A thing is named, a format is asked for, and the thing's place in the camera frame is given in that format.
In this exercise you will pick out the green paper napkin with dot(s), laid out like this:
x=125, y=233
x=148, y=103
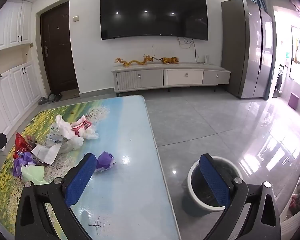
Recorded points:
x=33, y=175

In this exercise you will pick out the dark brown door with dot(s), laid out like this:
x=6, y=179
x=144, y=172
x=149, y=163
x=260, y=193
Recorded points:
x=58, y=50

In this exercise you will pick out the blue curtain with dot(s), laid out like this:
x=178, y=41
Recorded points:
x=258, y=0

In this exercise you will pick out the white lower cabinet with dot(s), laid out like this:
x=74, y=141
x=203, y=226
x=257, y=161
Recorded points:
x=15, y=97

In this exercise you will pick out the grey slipper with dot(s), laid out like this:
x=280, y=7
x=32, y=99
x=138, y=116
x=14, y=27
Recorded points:
x=42, y=101

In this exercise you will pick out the white television stand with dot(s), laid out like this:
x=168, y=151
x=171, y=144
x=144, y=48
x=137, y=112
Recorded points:
x=145, y=78

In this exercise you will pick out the golden tiger figurine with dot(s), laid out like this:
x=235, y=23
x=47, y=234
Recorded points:
x=170, y=60

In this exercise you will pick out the grey double door fridge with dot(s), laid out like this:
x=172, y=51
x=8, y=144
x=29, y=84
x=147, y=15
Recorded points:
x=250, y=50

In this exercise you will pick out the large black television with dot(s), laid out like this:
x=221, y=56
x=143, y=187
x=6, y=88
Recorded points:
x=152, y=10

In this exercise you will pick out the white cabinet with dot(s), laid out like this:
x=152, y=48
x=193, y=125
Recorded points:
x=15, y=97
x=12, y=25

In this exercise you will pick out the washing machine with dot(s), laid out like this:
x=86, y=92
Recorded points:
x=278, y=82

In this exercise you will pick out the red brown snack packet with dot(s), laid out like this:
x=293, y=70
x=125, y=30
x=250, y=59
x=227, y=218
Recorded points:
x=20, y=142

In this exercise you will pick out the pink packet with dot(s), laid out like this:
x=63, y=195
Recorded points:
x=81, y=125

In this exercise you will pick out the large window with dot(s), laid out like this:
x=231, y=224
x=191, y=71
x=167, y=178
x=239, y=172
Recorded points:
x=296, y=55

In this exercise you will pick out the white paper sheet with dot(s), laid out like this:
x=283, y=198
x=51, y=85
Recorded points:
x=46, y=153

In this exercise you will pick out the white power strip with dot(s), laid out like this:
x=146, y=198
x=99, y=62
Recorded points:
x=206, y=59

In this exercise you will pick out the round grey trash bin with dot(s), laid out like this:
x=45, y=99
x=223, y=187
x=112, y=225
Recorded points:
x=193, y=202

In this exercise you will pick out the purple plastic wrapper pile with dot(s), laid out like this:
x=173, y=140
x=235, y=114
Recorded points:
x=22, y=161

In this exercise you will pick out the white tissue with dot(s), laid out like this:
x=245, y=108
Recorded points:
x=90, y=134

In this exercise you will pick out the white printed plastic bag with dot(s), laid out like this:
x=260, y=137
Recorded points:
x=62, y=127

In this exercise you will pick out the brown door mat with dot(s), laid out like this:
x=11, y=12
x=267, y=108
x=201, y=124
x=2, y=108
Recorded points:
x=72, y=93

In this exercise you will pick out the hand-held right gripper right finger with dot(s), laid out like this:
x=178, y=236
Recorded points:
x=213, y=180

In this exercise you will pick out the golden dragon figurine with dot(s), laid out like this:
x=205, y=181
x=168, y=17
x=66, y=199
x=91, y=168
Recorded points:
x=133, y=62

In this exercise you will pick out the purple stool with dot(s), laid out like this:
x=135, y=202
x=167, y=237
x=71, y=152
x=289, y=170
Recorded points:
x=294, y=101

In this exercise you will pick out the dark slipper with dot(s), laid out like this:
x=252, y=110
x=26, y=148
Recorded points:
x=55, y=97

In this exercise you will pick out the white upper cabinet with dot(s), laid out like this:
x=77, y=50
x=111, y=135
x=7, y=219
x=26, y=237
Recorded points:
x=12, y=25

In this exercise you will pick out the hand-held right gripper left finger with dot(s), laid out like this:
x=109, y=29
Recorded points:
x=80, y=177

